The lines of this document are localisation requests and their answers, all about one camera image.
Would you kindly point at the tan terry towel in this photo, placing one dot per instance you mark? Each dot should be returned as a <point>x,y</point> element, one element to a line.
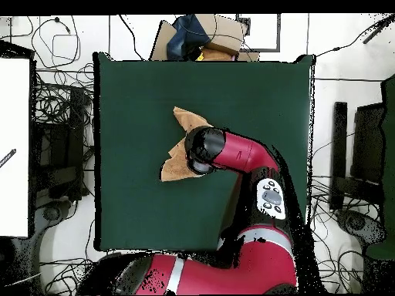
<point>176,168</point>

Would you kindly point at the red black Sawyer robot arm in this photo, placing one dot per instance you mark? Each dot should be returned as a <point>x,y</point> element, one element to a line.
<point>240,151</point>

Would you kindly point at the small yellow item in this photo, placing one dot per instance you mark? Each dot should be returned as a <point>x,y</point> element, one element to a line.
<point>200,57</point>

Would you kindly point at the dark green table cloth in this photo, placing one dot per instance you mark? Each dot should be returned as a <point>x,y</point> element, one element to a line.
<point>247,92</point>

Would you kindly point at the blue jeans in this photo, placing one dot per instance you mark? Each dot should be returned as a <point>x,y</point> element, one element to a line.
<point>185,37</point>

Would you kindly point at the brown cardboard box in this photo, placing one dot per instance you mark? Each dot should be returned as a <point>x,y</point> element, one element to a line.
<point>225,30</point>

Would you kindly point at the black equipment rack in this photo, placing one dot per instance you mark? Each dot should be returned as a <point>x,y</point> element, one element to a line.
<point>58,148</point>

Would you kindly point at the black upright bar stand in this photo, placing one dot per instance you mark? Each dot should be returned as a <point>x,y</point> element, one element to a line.
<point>339,138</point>

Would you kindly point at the grey chair base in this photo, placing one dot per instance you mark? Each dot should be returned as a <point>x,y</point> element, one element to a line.
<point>51,212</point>

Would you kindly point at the black chair base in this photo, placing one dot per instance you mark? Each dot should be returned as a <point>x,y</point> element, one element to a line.
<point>355,223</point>

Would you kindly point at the black box unit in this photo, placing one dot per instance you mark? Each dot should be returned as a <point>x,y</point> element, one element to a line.
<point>368,141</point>

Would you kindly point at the white board panel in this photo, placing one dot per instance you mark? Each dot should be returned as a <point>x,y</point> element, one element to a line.
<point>14,138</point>

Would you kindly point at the black striped tool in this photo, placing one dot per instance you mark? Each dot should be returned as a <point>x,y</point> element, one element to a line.
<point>7,158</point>

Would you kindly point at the dark green covered furniture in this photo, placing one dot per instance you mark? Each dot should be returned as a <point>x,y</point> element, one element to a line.
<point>389,185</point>

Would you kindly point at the black rod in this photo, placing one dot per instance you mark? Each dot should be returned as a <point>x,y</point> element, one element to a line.
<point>372,36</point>

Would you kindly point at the grey square floor frame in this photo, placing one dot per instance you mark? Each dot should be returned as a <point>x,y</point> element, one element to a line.
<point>262,50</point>

